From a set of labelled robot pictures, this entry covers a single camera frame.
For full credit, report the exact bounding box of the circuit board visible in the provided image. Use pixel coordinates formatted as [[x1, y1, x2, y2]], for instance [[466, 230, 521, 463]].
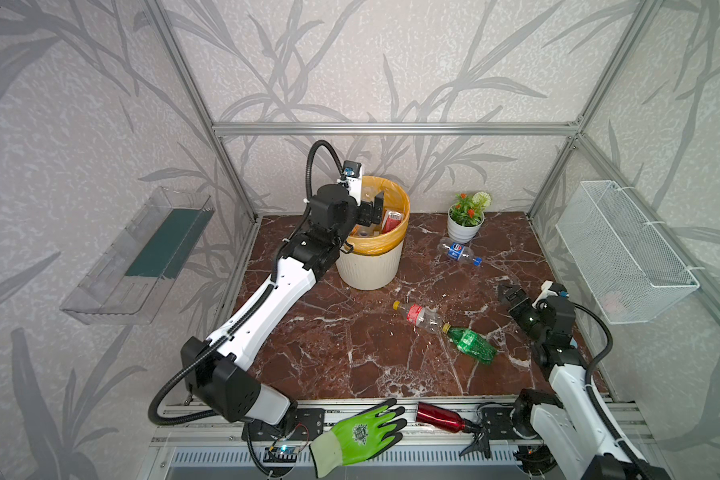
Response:
[[514, 445, 557, 478], [262, 444, 304, 464]]

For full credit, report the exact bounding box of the clear acrylic wall shelf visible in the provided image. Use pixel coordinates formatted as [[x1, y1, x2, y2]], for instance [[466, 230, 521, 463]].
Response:
[[60, 187, 215, 325]]

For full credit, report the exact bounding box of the white ribbed trash bin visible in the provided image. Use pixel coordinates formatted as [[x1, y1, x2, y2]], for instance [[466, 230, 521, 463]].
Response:
[[336, 241, 404, 291]]

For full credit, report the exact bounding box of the blue label bottle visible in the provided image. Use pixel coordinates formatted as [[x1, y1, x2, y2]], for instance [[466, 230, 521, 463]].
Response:
[[437, 237, 482, 266]]

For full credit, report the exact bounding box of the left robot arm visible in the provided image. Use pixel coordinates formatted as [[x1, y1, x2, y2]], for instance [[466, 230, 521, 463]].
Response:
[[147, 182, 384, 434]]

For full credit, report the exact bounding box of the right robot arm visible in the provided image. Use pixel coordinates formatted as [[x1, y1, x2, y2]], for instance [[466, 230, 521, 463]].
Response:
[[497, 281, 670, 479]]

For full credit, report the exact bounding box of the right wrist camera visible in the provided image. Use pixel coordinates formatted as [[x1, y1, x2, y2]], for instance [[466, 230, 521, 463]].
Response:
[[538, 280, 569, 300]]

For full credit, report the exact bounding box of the white wire mesh basket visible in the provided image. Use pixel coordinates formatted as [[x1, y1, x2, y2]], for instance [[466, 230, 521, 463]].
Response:
[[556, 180, 700, 325]]

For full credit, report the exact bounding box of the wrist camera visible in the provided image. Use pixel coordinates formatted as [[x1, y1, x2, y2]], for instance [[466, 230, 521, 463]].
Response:
[[341, 160, 363, 204], [538, 280, 569, 300]]

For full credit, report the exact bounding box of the yellow red label bottle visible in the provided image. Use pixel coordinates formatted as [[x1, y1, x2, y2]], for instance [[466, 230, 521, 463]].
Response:
[[381, 210, 404, 234]]

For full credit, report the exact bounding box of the right circuit board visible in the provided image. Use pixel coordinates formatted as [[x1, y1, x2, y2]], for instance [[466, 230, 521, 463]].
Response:
[[514, 445, 557, 478]]

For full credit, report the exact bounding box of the left circuit board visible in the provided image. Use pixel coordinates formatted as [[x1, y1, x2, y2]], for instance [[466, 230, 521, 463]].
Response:
[[262, 444, 304, 464]]

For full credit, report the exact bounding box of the red spray bottle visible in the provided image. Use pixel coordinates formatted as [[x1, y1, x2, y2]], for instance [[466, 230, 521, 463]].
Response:
[[415, 402, 482, 434]]

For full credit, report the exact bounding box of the green sprite bottle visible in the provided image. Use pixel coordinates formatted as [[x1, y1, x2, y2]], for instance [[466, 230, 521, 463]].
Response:
[[442, 323, 498, 365]]

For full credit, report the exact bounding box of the black clamp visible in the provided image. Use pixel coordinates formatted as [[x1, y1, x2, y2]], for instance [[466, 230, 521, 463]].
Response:
[[459, 426, 492, 460]]

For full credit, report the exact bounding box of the potted artificial plant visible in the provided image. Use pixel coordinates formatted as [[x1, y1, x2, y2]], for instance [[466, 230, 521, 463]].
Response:
[[447, 191, 492, 244]]

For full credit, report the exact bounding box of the pink label clear bottle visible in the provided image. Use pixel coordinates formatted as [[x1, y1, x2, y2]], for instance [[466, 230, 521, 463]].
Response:
[[393, 301, 444, 334]]

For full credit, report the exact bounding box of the green work glove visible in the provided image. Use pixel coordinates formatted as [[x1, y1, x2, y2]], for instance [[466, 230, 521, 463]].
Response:
[[309, 398, 407, 479]]

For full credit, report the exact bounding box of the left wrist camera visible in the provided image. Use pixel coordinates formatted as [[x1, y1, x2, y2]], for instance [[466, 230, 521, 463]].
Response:
[[341, 160, 363, 204]]

